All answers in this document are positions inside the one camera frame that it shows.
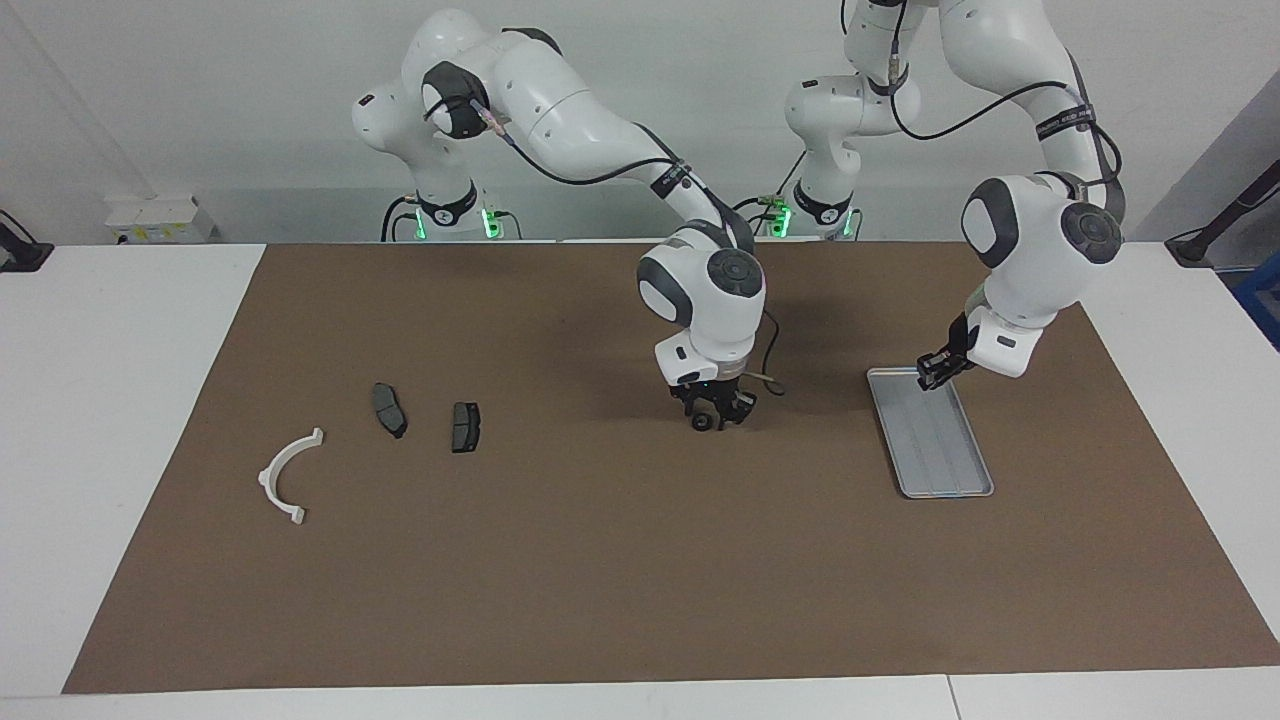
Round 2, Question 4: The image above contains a brown table mat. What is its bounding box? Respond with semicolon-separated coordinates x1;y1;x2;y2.
62;240;1280;695

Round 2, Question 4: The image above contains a white curved plastic bracket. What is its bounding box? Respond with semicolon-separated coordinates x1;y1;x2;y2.
257;427;326;527

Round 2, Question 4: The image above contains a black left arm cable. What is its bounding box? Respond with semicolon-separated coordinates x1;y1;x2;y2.
885;0;1126;226

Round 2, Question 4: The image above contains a black table clamp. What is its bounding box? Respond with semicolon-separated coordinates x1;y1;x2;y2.
0;210;54;273

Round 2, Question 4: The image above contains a silver metal tray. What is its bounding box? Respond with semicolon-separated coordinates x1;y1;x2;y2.
865;366;996;500

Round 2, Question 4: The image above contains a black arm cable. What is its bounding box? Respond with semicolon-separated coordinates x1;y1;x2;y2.
885;0;1126;226
470;100;789;398

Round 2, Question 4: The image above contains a white box with yellow labels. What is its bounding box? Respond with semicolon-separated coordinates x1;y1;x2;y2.
104;193;215;246

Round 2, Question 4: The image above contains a black base power cable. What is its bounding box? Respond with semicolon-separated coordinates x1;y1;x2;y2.
713;150;809;239
380;193;421;243

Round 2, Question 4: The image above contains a blue plastic crate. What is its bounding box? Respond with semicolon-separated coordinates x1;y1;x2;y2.
1230;255;1280;353

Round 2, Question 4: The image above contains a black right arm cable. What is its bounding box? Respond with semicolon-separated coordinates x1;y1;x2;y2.
470;100;789;398

